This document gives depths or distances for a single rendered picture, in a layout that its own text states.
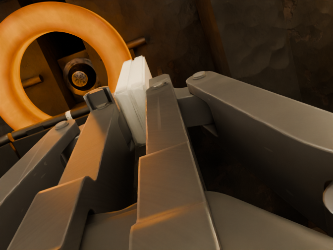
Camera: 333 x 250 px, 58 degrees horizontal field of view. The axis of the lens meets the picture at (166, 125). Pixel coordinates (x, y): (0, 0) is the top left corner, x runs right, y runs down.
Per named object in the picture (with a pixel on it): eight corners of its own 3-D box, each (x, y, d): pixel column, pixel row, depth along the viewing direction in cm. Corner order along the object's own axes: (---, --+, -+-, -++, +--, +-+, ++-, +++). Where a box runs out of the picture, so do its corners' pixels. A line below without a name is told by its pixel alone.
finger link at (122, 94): (151, 144, 15) (137, 149, 15) (148, 98, 21) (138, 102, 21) (128, 88, 13) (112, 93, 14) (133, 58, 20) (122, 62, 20)
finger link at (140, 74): (128, 88, 13) (143, 83, 13) (133, 58, 20) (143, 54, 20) (151, 144, 15) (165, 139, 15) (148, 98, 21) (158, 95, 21)
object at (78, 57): (103, 74, 77) (91, 46, 75) (125, 66, 77) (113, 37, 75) (75, 104, 49) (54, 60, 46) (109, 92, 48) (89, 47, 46)
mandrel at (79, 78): (92, 78, 63) (84, 57, 61) (112, 70, 62) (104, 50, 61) (72, 97, 46) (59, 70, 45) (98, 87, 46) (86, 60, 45)
